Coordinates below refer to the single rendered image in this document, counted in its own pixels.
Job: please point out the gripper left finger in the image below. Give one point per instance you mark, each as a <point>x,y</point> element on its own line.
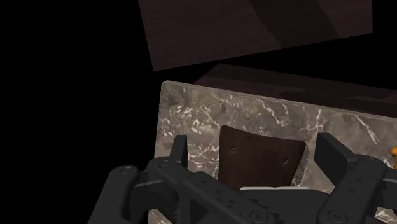
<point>198,192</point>

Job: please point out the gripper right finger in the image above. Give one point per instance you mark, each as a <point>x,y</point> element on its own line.
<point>353,189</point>

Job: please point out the small orange object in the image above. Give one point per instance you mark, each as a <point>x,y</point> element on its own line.
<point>394,156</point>

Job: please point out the dark brown riveted slab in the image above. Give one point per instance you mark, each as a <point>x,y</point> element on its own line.
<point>257,158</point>

